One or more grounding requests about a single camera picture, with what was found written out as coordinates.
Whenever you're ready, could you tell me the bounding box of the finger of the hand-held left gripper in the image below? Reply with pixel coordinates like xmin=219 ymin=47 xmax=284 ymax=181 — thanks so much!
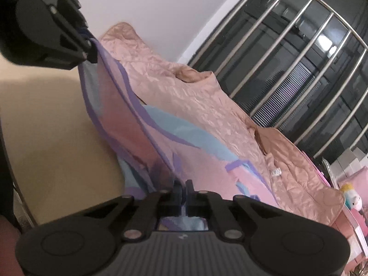
xmin=49 ymin=4 xmax=94 ymax=39
xmin=57 ymin=30 xmax=98 ymax=64

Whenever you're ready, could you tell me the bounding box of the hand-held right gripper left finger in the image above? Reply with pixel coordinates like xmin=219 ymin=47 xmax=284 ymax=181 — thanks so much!
xmin=82 ymin=180 xmax=184 ymax=240

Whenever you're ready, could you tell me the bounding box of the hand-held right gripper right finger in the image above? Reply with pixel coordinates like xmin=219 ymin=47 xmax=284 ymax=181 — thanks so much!
xmin=185 ymin=180 xmax=285 ymax=240

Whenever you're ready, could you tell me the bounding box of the pink mesh shirt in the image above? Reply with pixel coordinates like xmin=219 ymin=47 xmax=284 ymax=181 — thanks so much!
xmin=78 ymin=39 xmax=278 ymax=232

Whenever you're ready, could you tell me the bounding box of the pink quilted jacket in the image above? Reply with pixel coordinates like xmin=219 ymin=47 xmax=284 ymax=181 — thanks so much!
xmin=99 ymin=21 xmax=345 ymax=227

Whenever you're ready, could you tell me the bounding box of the pink flat box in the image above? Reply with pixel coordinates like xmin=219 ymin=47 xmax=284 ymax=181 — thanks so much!
xmin=315 ymin=164 xmax=332 ymax=190

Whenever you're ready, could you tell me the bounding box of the metal window grille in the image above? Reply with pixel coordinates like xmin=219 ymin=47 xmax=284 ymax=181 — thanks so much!
xmin=187 ymin=0 xmax=368 ymax=161

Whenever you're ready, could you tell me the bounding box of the pink storage box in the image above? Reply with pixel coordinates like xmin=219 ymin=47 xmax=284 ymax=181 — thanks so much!
xmin=331 ymin=204 xmax=368 ymax=265

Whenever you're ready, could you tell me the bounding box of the white plush toy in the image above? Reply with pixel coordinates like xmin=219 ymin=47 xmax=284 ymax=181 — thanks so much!
xmin=339 ymin=182 xmax=364 ymax=210

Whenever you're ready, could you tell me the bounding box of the stack of white boxes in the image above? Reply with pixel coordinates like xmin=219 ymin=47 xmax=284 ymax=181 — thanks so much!
xmin=331 ymin=147 xmax=368 ymax=176

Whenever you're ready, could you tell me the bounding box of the pink pouch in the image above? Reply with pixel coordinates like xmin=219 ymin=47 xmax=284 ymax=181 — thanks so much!
xmin=338 ymin=168 xmax=368 ymax=196

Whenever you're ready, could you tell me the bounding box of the window with dark blinds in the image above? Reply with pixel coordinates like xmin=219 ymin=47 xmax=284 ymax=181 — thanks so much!
xmin=187 ymin=0 xmax=368 ymax=161

